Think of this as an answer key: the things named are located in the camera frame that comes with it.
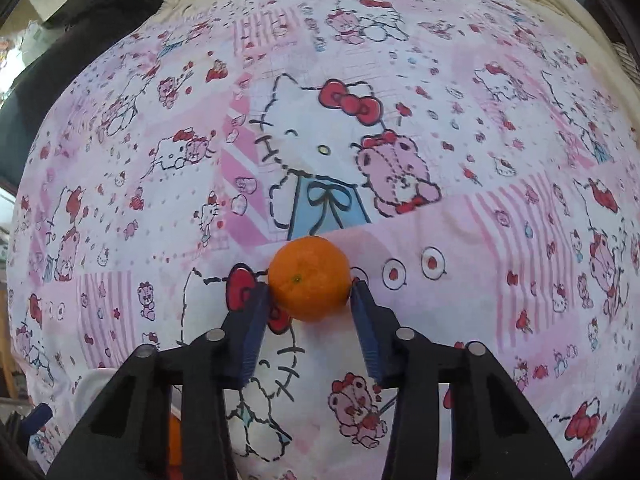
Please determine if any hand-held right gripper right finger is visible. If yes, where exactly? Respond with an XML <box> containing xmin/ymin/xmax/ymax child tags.
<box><xmin>348</xmin><ymin>280</ymin><xmax>573</xmax><ymax>480</ymax></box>

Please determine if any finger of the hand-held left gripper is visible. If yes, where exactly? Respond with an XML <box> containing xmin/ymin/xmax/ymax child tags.
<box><xmin>20</xmin><ymin>402</ymin><xmax>53</xmax><ymax>433</ymax></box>

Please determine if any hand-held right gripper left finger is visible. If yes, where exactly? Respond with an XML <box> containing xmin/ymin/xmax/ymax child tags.
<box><xmin>47</xmin><ymin>262</ymin><xmax>273</xmax><ymax>480</ymax></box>

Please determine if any pink strawberry-print plate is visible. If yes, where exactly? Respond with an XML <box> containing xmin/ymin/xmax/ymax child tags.
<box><xmin>72</xmin><ymin>367</ymin><xmax>121</xmax><ymax>409</ymax></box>

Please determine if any small orange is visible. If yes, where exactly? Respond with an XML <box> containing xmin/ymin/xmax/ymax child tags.
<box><xmin>268</xmin><ymin>236</ymin><xmax>352</xmax><ymax>323</ymax></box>

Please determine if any large orange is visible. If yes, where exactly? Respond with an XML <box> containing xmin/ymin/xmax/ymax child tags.
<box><xmin>167</xmin><ymin>412</ymin><xmax>183</xmax><ymax>467</ymax></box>

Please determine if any pink cartoon-print blanket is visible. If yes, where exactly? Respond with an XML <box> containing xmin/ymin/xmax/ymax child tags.
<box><xmin>7</xmin><ymin>0</ymin><xmax>640</xmax><ymax>480</ymax></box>

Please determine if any black jacket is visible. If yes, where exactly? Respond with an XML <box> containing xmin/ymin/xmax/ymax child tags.
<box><xmin>40</xmin><ymin>0</ymin><xmax>166</xmax><ymax>91</ymax></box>

